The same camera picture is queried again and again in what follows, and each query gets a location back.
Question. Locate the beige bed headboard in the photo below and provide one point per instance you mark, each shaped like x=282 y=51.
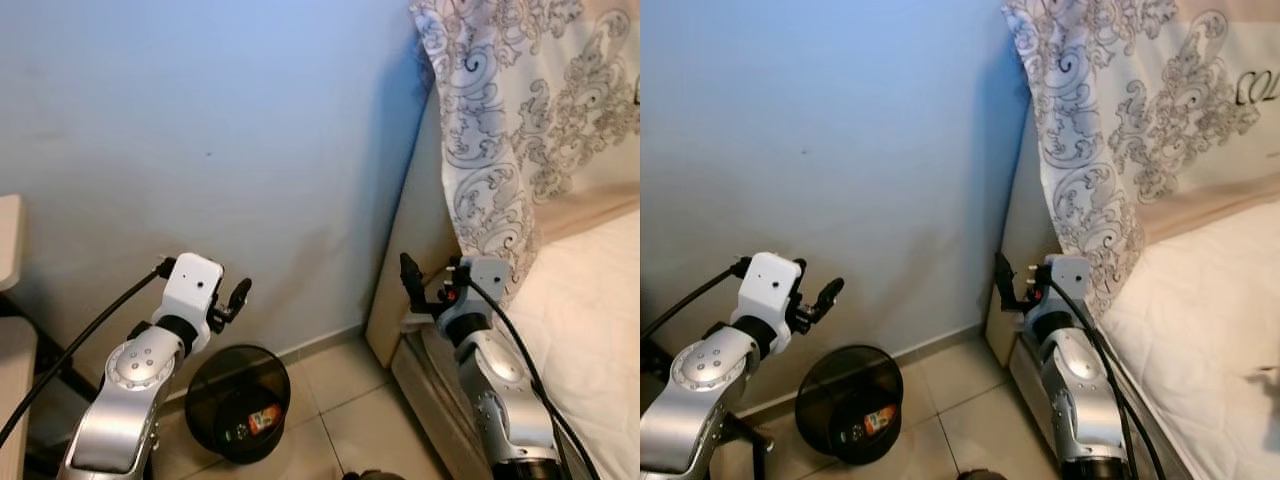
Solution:
x=420 y=230
x=1020 y=220

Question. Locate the white quilted mattress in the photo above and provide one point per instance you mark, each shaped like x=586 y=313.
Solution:
x=1200 y=320
x=590 y=330

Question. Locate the dark translucent waste bin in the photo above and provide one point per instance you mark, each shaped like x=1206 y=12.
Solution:
x=240 y=390
x=850 y=390

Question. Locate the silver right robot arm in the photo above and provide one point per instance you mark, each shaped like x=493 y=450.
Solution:
x=510 y=400
x=1080 y=400

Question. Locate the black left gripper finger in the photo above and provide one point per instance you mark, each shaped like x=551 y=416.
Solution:
x=830 y=292
x=240 y=293

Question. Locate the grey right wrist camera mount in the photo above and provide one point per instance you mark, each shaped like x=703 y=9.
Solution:
x=1068 y=278
x=482 y=280

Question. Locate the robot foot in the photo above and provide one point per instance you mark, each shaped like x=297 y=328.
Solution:
x=372 y=475
x=982 y=475

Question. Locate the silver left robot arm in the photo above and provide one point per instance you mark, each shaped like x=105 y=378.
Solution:
x=125 y=410
x=690 y=410

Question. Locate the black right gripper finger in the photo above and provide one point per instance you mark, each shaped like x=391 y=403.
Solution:
x=1040 y=271
x=1003 y=274
x=412 y=275
x=453 y=270

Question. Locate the orange packet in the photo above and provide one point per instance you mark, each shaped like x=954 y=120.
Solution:
x=880 y=418
x=265 y=418

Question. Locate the beige side table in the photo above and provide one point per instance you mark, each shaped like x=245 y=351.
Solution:
x=12 y=350

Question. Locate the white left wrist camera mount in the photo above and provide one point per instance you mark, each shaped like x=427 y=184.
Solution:
x=190 y=285
x=768 y=285

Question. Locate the white grey swirl pillow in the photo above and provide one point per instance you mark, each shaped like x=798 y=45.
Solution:
x=1065 y=130
x=470 y=120

